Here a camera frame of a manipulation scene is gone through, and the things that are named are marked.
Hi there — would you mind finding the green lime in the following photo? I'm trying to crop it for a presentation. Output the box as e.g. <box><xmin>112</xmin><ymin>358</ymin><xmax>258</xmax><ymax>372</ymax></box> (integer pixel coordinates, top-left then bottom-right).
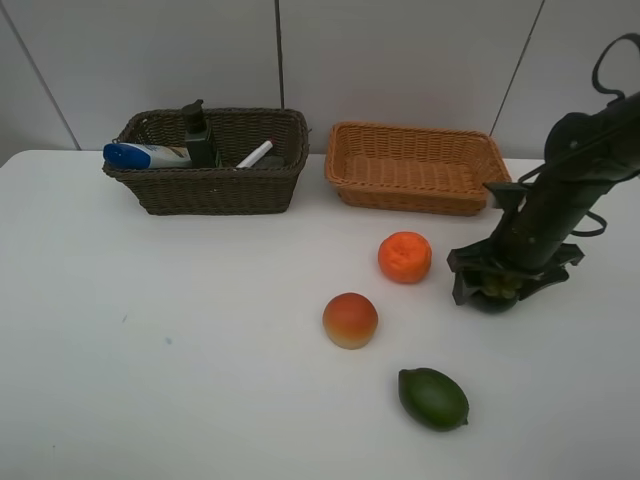
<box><xmin>398</xmin><ymin>368</ymin><xmax>470</xmax><ymax>432</ymax></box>

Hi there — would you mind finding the dark green pump bottle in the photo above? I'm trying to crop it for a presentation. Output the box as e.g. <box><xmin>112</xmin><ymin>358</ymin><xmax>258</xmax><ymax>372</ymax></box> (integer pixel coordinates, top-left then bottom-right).
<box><xmin>181</xmin><ymin>99</ymin><xmax>221</xmax><ymax>168</ymax></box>

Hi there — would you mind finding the red-yellow peach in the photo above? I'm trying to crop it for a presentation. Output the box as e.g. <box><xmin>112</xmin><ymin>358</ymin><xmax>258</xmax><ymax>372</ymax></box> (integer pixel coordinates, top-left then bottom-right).
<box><xmin>322</xmin><ymin>292</ymin><xmax>379</xmax><ymax>350</ymax></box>

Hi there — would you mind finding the dark purple mangosteen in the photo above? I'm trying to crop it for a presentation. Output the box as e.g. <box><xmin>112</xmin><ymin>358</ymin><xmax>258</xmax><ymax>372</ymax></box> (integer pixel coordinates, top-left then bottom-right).
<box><xmin>469</xmin><ymin>282</ymin><xmax>519</xmax><ymax>314</ymax></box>

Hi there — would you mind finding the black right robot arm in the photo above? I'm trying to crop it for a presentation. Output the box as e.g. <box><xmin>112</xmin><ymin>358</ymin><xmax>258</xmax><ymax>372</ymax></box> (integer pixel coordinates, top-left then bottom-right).
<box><xmin>447</xmin><ymin>95</ymin><xmax>639</xmax><ymax>312</ymax></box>

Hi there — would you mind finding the dark brown wicker basket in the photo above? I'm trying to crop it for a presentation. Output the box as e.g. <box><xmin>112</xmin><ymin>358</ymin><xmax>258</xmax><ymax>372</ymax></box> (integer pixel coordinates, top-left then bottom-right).
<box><xmin>103</xmin><ymin>108</ymin><xmax>309</xmax><ymax>216</ymax></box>

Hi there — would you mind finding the white blue-capped shampoo bottle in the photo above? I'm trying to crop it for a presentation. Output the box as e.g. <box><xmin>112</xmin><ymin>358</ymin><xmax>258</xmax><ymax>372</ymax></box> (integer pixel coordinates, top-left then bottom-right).
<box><xmin>102</xmin><ymin>143</ymin><xmax>192</xmax><ymax>170</ymax></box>

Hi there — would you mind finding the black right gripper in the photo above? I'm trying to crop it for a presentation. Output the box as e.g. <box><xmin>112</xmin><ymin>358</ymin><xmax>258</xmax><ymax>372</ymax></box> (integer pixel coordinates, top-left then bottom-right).
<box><xmin>447</xmin><ymin>239</ymin><xmax>585</xmax><ymax>306</ymax></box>

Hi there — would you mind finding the orange tangerine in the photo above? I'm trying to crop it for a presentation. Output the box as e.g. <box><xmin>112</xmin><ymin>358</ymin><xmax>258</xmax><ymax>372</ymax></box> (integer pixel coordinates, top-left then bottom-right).
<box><xmin>377</xmin><ymin>232</ymin><xmax>432</xmax><ymax>284</ymax></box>

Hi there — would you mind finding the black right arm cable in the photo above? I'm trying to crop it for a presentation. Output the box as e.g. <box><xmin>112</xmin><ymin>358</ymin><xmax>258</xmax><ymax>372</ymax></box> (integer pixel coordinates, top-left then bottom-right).
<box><xmin>514</xmin><ymin>32</ymin><xmax>640</xmax><ymax>239</ymax></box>

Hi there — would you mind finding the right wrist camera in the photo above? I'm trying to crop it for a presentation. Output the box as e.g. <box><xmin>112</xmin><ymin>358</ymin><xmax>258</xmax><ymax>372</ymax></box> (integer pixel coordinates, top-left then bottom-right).
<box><xmin>484</xmin><ymin>182</ymin><xmax>528</xmax><ymax>226</ymax></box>

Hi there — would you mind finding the orange wicker basket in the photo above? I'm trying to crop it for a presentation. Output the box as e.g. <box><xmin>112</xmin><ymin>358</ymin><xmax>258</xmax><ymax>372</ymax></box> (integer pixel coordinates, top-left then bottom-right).
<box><xmin>325</xmin><ymin>122</ymin><xmax>511</xmax><ymax>216</ymax></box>

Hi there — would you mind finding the black whiteboard eraser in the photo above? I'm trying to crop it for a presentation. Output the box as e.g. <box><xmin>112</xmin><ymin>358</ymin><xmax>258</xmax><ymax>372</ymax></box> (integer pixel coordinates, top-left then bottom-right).
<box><xmin>253</xmin><ymin>155</ymin><xmax>285</xmax><ymax>169</ymax></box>

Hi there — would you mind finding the white red-tipped marker pen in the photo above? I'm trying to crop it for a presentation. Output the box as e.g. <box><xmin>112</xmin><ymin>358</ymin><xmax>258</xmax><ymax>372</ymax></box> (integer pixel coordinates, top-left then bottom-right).
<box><xmin>236</xmin><ymin>140</ymin><xmax>274</xmax><ymax>169</ymax></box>

